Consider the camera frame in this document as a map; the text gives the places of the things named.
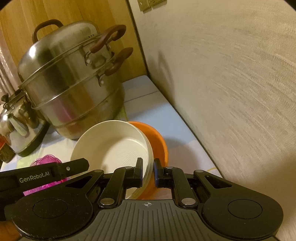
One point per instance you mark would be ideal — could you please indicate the white plastic bowl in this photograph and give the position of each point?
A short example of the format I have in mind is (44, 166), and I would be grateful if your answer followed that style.
(113, 144)

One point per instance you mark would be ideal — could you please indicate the wall socket right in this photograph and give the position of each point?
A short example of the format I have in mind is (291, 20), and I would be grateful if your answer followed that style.
(157, 3)

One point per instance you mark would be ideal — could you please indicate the checkered tablecloth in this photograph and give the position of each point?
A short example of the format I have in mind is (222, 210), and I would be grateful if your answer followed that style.
(146, 104)

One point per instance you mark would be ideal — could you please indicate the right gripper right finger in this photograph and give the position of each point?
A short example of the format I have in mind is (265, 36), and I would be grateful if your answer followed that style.
(227, 209)

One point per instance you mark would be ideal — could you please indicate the purple plastic plate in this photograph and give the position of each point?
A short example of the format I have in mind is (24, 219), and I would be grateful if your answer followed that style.
(49, 158)

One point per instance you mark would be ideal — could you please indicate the wall socket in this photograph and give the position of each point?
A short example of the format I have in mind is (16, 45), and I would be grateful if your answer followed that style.
(157, 3)
(143, 5)

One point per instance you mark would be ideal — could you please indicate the orange plastic bowl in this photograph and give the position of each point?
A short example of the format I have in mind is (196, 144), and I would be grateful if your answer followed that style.
(160, 151)

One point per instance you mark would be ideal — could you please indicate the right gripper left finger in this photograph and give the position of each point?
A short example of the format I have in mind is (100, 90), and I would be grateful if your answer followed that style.
(64, 210)

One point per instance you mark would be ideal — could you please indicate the wall socket left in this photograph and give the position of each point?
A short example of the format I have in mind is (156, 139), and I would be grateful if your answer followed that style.
(143, 5)

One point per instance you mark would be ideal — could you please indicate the stainless steel kettle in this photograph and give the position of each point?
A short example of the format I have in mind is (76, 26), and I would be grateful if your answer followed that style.
(23, 127)

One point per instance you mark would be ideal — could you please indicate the stainless steel steamer pot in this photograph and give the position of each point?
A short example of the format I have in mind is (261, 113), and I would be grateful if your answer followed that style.
(70, 75)

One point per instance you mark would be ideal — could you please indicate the beige curtain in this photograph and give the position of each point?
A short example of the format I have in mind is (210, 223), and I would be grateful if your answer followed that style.
(9, 76)

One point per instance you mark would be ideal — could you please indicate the person left hand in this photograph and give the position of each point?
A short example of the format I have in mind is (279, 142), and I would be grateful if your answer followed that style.
(8, 231)

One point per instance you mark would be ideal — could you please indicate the cooking oil bottle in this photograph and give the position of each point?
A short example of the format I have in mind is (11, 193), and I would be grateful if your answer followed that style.
(6, 152)

